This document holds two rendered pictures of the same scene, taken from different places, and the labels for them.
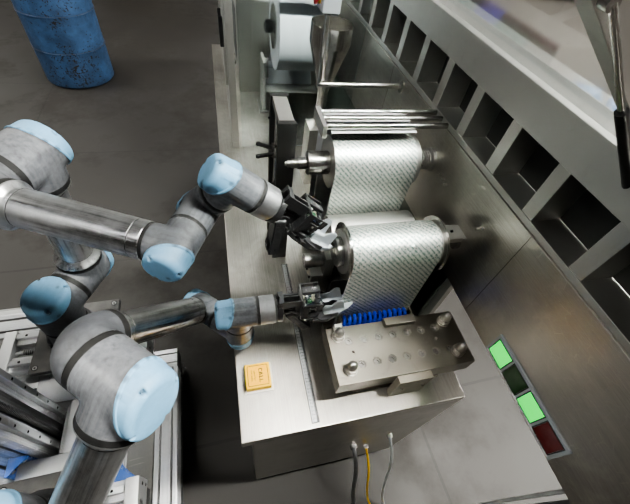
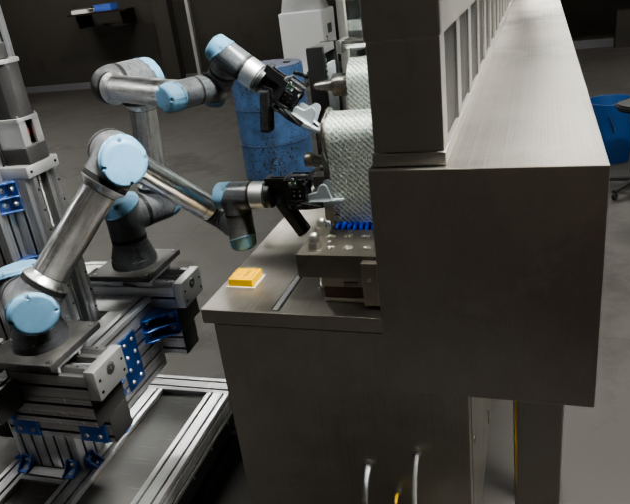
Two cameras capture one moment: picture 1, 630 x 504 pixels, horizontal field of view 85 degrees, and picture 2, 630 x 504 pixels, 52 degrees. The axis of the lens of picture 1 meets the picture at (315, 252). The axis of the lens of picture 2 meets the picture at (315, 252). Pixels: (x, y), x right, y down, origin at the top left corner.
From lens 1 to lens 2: 135 cm
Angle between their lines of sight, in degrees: 41
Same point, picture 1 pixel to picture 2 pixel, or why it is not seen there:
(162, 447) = (173, 454)
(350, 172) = (361, 80)
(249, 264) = not seen: hidden behind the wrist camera
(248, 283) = (288, 233)
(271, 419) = (236, 302)
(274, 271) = not seen: hidden behind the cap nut
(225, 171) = (218, 39)
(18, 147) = (131, 64)
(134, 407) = (110, 143)
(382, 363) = (351, 249)
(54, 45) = (258, 137)
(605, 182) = not seen: outside the picture
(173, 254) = (171, 85)
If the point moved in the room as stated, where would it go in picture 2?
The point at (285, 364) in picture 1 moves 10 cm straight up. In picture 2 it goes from (278, 277) to (273, 244)
